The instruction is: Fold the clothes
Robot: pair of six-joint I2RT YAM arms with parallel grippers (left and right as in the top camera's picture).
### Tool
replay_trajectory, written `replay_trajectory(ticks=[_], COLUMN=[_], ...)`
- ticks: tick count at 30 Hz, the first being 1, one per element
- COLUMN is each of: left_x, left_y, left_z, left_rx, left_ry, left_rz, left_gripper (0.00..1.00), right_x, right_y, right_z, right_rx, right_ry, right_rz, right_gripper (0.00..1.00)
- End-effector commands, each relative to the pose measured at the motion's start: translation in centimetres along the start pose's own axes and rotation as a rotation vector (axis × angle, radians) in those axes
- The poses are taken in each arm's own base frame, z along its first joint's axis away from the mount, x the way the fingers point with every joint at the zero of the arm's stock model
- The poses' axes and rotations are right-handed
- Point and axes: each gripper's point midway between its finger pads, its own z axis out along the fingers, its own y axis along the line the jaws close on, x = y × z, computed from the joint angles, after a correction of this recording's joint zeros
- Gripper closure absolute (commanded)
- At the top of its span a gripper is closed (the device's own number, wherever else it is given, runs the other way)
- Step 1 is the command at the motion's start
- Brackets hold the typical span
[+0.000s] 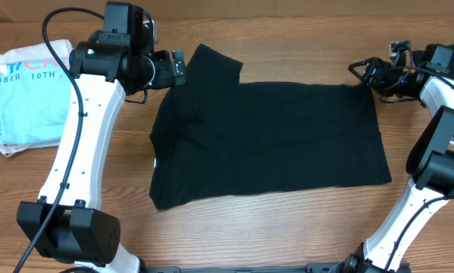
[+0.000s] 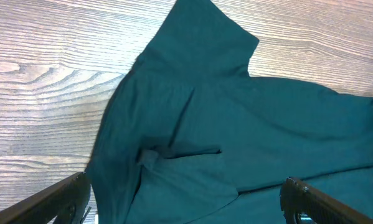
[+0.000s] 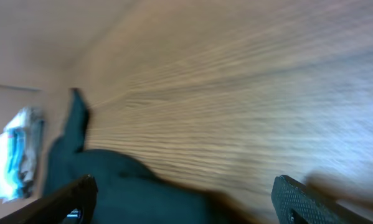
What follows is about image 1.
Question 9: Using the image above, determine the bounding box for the beige folded t-shirt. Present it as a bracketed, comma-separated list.
[0, 43, 60, 156]

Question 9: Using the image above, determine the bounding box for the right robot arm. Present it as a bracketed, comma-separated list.
[306, 41, 454, 272]

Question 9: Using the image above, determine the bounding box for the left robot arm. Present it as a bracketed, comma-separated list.
[17, 2, 186, 272]

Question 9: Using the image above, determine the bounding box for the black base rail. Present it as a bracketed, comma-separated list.
[146, 262, 344, 273]

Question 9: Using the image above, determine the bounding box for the light blue folded t-shirt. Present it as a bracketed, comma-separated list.
[0, 58, 71, 146]

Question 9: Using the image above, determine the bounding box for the black t-shirt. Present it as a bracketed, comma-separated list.
[150, 45, 392, 209]

